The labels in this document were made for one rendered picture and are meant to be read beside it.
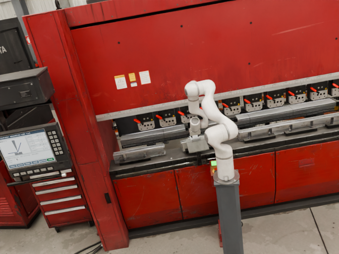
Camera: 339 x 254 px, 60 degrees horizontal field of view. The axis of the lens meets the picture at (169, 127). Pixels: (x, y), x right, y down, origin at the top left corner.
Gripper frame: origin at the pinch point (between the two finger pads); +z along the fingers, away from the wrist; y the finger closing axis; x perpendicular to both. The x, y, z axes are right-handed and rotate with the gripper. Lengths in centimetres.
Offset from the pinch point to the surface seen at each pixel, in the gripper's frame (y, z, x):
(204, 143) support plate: -6.0, -5.6, 11.9
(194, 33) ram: -11, -69, -59
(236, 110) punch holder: -41.2, -13.2, -11.6
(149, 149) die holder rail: 45.2, 6.9, 3.4
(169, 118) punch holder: 20.9, -16.2, -14.0
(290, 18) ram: -90, -68, -58
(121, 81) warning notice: 55, -47, -41
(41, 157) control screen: 116, -62, 22
